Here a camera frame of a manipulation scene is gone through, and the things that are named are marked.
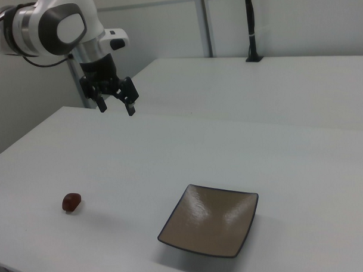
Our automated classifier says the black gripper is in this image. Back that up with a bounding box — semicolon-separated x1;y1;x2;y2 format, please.
78;52;139;119

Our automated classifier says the small round brown food item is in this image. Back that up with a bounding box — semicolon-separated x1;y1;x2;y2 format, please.
61;192;83;213

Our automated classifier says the square brown ceramic plate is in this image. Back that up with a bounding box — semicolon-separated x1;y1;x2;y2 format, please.
155;181;262;261

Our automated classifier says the black stand with white band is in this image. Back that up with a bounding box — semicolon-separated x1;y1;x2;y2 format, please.
243;0;263;63

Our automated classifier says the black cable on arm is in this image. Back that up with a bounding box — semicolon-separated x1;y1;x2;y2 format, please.
23;52;75;69

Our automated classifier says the silver metal partition post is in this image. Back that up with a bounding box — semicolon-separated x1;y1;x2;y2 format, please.
198;0;215;59

